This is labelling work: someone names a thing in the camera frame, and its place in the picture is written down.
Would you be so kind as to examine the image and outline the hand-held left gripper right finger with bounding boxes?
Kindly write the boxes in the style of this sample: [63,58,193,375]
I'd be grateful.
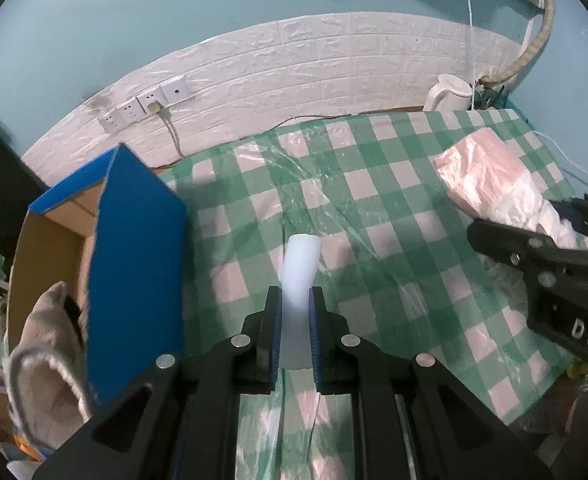
[309,286,555,480]

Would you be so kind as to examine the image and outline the grey cloth with white trim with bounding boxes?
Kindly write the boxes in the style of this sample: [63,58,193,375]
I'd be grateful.
[2,281,94,453]

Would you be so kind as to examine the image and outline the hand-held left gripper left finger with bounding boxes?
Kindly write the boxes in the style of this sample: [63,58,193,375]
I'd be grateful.
[31,286,282,480]

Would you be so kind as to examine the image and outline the thin white cord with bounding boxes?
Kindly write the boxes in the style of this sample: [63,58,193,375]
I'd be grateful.
[464,0,478,111]

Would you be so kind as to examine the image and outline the crinkled plastic bag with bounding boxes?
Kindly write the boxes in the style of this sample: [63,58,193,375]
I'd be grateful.
[433,127,588,256]

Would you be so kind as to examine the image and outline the blue cardboard box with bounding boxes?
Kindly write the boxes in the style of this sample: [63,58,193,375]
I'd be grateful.
[4,142,187,426]

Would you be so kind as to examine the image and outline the white wall socket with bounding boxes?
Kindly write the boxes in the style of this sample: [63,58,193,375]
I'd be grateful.
[98,101,142,133]
[160,76,192,103]
[134,91,167,121]

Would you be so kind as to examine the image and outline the beige wrapped pipe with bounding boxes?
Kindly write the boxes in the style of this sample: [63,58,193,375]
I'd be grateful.
[479,0,558,86]

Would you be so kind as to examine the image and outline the white electric kettle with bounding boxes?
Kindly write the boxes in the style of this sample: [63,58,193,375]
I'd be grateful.
[423,74,474,112]

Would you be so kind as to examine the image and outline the white cable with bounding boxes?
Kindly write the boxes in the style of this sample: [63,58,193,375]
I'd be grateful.
[529,130,588,193]

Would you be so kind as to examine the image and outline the beige plug with cable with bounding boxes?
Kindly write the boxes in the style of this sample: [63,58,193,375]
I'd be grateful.
[146,101,185,158]

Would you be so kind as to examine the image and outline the dark green tangled wires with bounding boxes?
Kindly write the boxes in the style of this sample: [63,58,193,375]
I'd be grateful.
[471,82,515,110]

